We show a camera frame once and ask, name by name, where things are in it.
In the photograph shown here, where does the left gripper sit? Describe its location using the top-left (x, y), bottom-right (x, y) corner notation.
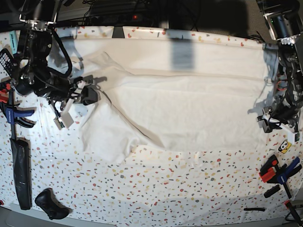
top-left (258, 101), bottom-right (302, 133)

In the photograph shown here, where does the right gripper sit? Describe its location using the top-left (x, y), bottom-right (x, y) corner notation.
top-left (35, 75), bottom-right (98, 109)

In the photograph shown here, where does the white T-shirt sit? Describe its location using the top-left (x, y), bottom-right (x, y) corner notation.
top-left (41, 39), bottom-right (277, 163)

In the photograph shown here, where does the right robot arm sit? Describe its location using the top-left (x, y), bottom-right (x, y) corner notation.
top-left (7, 0), bottom-right (98, 107)

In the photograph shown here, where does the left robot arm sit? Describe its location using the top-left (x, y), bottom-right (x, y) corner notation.
top-left (257, 0), bottom-right (303, 134)

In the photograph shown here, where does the yellow cartoon face sticker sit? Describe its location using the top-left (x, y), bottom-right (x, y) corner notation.
top-left (278, 140), bottom-right (292, 154)

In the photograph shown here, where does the right blue bar clamp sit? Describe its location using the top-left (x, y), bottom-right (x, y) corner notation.
top-left (259, 155), bottom-right (303, 227)

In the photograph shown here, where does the blue bar clamp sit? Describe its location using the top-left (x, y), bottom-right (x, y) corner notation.
top-left (0, 79), bottom-right (35, 140)
top-left (259, 155), bottom-right (303, 227)

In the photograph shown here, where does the small black block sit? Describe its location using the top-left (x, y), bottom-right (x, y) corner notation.
top-left (264, 185), bottom-right (280, 198)

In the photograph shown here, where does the black table edge clip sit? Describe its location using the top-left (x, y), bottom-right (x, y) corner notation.
top-left (112, 26), bottom-right (125, 38)

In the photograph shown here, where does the black power strip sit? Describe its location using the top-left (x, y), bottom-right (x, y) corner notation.
top-left (84, 14), bottom-right (144, 25)

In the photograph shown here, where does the left blue bar clamp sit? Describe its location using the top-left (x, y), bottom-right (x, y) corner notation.
top-left (0, 79), bottom-right (35, 140)

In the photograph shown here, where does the black TV remote control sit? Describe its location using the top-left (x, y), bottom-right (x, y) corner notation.
top-left (0, 48), bottom-right (18, 78)

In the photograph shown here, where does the long black sleeve pouch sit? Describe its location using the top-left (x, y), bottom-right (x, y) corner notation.
top-left (10, 138), bottom-right (32, 210)

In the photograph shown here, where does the black game controller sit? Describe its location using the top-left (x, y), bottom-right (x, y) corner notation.
top-left (35, 188), bottom-right (70, 220)

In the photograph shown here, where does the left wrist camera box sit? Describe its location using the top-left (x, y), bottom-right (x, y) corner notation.
top-left (294, 132), bottom-right (301, 143)

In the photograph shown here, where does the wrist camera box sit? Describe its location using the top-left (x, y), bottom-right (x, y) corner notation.
top-left (294, 132), bottom-right (301, 143)
top-left (53, 112), bottom-right (74, 130)

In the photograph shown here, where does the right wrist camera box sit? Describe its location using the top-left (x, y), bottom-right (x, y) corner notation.
top-left (53, 112), bottom-right (74, 130)

